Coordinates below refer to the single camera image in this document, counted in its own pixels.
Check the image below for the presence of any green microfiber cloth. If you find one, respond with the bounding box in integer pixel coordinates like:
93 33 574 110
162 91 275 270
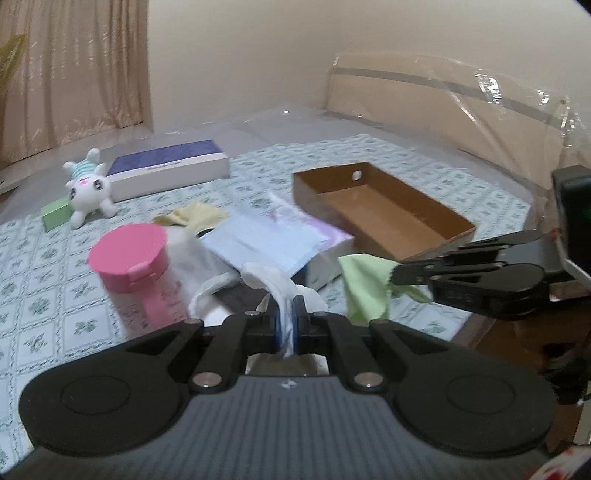
339 253 432 325

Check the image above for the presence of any blue surgical face mask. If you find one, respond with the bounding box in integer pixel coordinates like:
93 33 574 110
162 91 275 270
201 215 315 276

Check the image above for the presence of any yellow towel cloth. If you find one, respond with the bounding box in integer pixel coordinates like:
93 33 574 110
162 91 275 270
152 201 228 235

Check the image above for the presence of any dark grey sock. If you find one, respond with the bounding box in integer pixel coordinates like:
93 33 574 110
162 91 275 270
213 283 267 314

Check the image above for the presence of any person right hand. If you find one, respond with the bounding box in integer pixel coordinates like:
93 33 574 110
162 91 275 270
476 321 573 371

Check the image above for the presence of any brown cardboard box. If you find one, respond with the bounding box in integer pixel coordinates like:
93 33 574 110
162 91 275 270
293 162 476 262

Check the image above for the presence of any purple tissue pack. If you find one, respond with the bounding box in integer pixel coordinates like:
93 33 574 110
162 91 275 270
267 193 355 291

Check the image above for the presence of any plastic wrapped headboard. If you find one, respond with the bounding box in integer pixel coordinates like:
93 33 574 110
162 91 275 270
325 52 590 189

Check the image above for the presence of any pink lidded cup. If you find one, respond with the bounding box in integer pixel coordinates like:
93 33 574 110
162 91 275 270
88 223 187 335

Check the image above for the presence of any floral tablecloth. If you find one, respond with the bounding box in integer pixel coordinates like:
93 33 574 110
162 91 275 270
1 134 532 470

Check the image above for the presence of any blue white flat box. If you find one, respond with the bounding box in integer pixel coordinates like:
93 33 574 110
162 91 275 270
107 140 230 202

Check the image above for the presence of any white bunny plush toy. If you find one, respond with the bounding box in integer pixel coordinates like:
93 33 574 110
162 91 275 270
63 148 117 229

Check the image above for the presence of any small green box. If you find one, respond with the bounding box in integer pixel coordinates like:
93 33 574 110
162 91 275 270
40 197 72 232

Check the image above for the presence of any pink curtain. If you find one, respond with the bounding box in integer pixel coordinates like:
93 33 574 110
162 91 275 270
1 1 149 164

